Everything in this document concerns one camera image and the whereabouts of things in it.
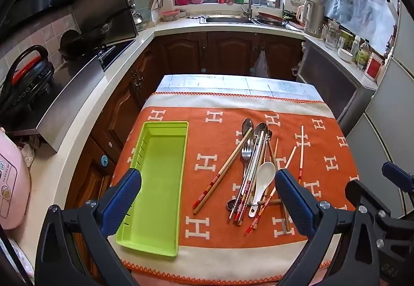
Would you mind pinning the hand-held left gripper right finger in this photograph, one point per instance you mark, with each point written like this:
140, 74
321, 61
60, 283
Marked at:
292, 202

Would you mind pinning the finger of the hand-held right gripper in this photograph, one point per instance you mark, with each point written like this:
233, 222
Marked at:
372, 195
393, 172

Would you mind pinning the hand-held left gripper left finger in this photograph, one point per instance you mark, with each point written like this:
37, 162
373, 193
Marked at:
124, 195

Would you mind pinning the brown wooden chopstick decorated end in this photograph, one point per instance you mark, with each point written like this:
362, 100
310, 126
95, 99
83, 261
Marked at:
271, 200
276, 150
287, 218

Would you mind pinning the green plastic utensil tray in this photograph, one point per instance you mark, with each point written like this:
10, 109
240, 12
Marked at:
158, 176

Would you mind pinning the white ceramic spoon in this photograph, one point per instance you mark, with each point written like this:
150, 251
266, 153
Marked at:
265, 172

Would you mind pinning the metal fork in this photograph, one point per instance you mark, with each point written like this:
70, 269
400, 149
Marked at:
246, 154

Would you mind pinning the blue round cabinet knob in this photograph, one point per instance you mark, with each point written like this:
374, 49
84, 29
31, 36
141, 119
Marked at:
105, 160

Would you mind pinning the grey refrigerator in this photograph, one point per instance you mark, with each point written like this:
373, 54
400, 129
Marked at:
388, 111

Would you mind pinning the stainless steel sheet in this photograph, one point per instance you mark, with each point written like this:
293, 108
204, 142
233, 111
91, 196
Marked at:
71, 104

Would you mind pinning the red label container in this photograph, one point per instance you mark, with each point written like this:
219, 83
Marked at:
373, 67

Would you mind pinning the pink rice cooker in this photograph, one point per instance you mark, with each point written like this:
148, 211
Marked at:
13, 176

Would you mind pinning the orange patterned blanket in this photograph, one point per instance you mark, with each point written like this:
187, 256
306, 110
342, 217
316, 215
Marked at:
210, 117

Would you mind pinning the stainless steel cabinet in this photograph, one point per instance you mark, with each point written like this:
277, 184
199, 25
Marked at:
323, 79

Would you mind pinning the green label bottle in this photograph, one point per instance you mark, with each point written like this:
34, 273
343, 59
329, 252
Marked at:
362, 56

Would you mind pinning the white bowl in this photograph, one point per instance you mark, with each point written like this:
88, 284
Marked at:
345, 54

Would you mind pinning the white plastic bottle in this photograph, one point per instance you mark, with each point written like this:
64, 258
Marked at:
355, 46

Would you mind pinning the pale blue tablecloth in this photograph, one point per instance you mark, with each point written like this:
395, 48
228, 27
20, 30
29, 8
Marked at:
226, 82

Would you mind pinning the hanging plastic bag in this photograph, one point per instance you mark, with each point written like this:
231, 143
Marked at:
260, 66

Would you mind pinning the black gas stove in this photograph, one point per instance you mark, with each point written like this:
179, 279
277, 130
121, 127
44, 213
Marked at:
114, 53

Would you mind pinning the glass jar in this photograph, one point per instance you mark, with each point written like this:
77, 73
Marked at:
331, 37

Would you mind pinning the black wok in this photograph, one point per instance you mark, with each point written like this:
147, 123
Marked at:
84, 41

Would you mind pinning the brown wooden kitchen cabinets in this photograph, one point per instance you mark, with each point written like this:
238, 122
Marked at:
226, 49

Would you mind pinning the small steel kettle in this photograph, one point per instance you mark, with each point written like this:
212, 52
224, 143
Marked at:
139, 22

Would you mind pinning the white electric kettle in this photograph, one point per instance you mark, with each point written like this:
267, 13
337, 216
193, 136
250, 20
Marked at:
312, 17

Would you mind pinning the lidded food container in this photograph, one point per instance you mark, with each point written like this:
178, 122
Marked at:
170, 16

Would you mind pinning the red plate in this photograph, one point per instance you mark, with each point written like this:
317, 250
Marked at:
270, 16

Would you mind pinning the steel sink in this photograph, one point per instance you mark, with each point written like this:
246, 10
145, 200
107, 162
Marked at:
226, 19

